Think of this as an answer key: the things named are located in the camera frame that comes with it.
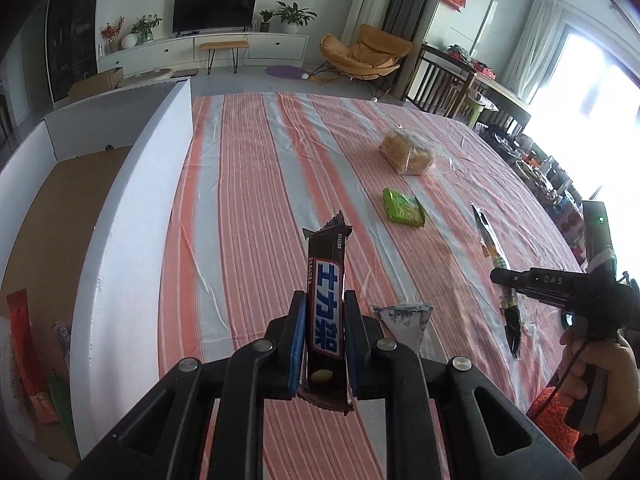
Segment triangular white printed packet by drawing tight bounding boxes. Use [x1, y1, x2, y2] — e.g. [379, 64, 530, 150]
[369, 301, 434, 358]

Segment orange lounge chair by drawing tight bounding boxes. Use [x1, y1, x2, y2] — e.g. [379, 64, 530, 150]
[319, 23, 415, 82]

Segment red flowers in vase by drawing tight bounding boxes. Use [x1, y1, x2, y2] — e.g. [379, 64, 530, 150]
[100, 16, 126, 53]

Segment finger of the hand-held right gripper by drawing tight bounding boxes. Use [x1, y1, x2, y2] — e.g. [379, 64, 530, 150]
[490, 266, 571, 307]

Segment brown cardboard box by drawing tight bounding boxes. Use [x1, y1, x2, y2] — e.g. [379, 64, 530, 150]
[67, 67, 123, 101]

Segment large potted green plant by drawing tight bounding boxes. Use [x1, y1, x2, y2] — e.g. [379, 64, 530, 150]
[274, 1, 318, 36]

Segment grey curtain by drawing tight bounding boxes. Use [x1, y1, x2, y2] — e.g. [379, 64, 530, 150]
[382, 0, 441, 46]

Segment large bright window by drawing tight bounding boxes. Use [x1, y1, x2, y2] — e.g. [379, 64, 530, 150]
[530, 25, 640, 161]

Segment brown chocolate bar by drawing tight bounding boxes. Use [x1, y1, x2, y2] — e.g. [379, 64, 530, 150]
[296, 211, 354, 416]

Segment bread loaf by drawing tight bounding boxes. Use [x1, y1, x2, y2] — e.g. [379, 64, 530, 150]
[378, 129, 453, 177]

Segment leafy plant in vase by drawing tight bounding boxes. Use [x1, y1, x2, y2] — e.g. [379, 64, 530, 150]
[131, 14, 163, 43]

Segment red snack packet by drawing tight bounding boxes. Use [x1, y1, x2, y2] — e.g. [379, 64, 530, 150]
[6, 289, 60, 426]

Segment white cardboard box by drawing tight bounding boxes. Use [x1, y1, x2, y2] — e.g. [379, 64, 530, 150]
[0, 77, 195, 466]

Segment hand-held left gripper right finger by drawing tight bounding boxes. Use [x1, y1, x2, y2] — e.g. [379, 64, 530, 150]
[344, 290, 586, 480]

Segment wooden stool with metal legs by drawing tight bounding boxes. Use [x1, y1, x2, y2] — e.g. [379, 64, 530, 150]
[199, 40, 250, 75]

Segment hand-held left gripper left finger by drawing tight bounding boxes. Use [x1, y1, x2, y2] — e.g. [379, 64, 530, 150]
[67, 290, 308, 480]

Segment green snack packet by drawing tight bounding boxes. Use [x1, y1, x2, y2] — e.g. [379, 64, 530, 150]
[382, 188, 426, 227]

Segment purple floor rug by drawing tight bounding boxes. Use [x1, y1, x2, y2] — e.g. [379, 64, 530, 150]
[264, 64, 305, 79]

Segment person's right hand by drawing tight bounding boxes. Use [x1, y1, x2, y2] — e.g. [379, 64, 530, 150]
[555, 325, 640, 438]

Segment pile of red packages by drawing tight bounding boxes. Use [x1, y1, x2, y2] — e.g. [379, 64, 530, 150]
[447, 44, 497, 80]

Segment covered standing air conditioner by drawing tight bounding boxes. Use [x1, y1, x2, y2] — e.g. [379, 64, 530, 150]
[345, 0, 403, 46]

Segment orange fleece clothing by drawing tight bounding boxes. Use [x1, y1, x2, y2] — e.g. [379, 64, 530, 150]
[527, 389, 577, 443]

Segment black bowl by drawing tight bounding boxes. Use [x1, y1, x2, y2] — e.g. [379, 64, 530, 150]
[480, 122, 526, 153]

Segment green and white packet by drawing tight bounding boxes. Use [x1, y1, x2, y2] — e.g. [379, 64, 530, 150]
[47, 370, 77, 441]

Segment cluster of small bottles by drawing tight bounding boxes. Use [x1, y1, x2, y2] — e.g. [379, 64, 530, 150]
[520, 140, 581, 201]

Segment striped orange grey tablecloth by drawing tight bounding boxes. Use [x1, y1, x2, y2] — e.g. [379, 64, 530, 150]
[157, 92, 586, 480]

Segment white television cabinet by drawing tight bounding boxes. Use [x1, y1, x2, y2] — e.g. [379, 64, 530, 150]
[96, 32, 308, 75]

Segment long thin snack packet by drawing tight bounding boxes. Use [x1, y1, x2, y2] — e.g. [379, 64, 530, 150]
[470, 201, 523, 362]

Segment white sheer curtain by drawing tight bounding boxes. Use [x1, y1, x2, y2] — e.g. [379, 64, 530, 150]
[500, 0, 571, 106]

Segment black flat television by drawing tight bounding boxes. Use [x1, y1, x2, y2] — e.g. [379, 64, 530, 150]
[172, 0, 259, 35]

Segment person's right forearm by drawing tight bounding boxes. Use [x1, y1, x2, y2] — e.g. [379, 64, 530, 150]
[572, 425, 640, 473]

